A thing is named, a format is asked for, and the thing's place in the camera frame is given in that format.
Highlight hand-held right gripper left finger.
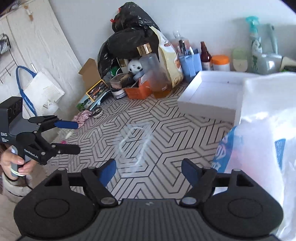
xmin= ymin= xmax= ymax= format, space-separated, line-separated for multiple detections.
xmin=44 ymin=159 xmax=119 ymax=208

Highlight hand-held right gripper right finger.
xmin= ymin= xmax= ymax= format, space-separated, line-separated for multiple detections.
xmin=179 ymin=159 xmax=255 ymax=208

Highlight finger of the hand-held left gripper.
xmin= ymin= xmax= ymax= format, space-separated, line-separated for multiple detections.
xmin=28 ymin=115 xmax=79 ymax=131
xmin=51 ymin=143 xmax=81 ymax=156

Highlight white plastic shopping bag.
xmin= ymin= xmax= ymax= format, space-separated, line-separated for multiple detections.
xmin=212 ymin=71 xmax=296 ymax=241

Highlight person's left forearm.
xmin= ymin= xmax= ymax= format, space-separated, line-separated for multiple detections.
xmin=0 ymin=171 xmax=33 ymax=204

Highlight black trash bag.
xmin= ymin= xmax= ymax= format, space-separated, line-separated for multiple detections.
xmin=97 ymin=2 xmax=160 ymax=80

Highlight beige snack bag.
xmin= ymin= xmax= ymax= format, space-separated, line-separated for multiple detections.
xmin=149 ymin=25 xmax=184 ymax=90

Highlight person's left hand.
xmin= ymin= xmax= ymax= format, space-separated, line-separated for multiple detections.
xmin=0 ymin=146 xmax=36 ymax=179

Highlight pink patterned cloth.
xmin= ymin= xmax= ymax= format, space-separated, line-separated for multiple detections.
xmin=72 ymin=110 xmax=92 ymax=128

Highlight clear plastic film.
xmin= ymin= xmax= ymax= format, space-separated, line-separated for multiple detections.
xmin=118 ymin=125 xmax=153 ymax=173

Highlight open cardboard box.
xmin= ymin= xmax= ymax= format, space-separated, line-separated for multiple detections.
xmin=76 ymin=79 xmax=110 ymax=110

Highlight geometric patterned tablecloth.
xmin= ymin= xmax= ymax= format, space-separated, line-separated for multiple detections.
xmin=45 ymin=82 xmax=242 ymax=201

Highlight brown cardboard box flap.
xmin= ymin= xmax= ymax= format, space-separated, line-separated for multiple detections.
xmin=78 ymin=58 xmax=102 ymax=89

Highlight round white tin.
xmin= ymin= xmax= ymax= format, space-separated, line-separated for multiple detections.
xmin=111 ymin=89 xmax=127 ymax=99

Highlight orange cardboard box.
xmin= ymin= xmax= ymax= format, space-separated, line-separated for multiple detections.
xmin=125 ymin=77 xmax=153 ymax=100

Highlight white wooden cabinet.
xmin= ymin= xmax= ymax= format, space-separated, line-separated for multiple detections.
xmin=0 ymin=0 xmax=82 ymax=149

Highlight white cardboard box lid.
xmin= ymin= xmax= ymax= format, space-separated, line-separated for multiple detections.
xmin=177 ymin=70 xmax=263 ymax=124

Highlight panda plush toy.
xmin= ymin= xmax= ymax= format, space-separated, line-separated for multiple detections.
xmin=128 ymin=59 xmax=145 ymax=80

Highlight frosted bottle with gold cap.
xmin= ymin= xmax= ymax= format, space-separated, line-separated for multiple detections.
xmin=136 ymin=43 xmax=173 ymax=99

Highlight blue pen holder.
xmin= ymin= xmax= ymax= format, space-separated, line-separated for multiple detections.
xmin=179 ymin=48 xmax=203 ymax=83

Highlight white jar with orange lid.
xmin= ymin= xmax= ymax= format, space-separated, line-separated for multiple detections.
xmin=211 ymin=55 xmax=231 ymax=72

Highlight brown spray bottle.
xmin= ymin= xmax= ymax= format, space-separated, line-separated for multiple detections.
xmin=200 ymin=41 xmax=213 ymax=71

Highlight pale green container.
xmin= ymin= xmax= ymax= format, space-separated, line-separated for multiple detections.
xmin=232 ymin=47 xmax=249 ymax=73

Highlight clear plastic bottle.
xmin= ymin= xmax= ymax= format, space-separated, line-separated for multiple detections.
xmin=172 ymin=30 xmax=190 ymax=56

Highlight clear plastic container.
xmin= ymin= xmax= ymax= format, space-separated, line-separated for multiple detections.
xmin=253 ymin=53 xmax=283 ymax=75

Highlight teal spray bottle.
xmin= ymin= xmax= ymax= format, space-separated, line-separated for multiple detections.
xmin=245 ymin=16 xmax=263 ymax=73

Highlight green cardboard box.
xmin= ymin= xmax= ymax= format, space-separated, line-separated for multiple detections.
xmin=279 ymin=56 xmax=296 ymax=73

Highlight white tote bag blue handles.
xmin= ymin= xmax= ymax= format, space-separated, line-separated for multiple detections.
xmin=15 ymin=66 xmax=65 ymax=117

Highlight black wire basket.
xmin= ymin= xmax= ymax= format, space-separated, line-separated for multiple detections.
xmin=0 ymin=33 xmax=12 ymax=55

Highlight light blue brush handle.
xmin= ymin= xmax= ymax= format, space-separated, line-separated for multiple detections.
xmin=265 ymin=23 xmax=279 ymax=55

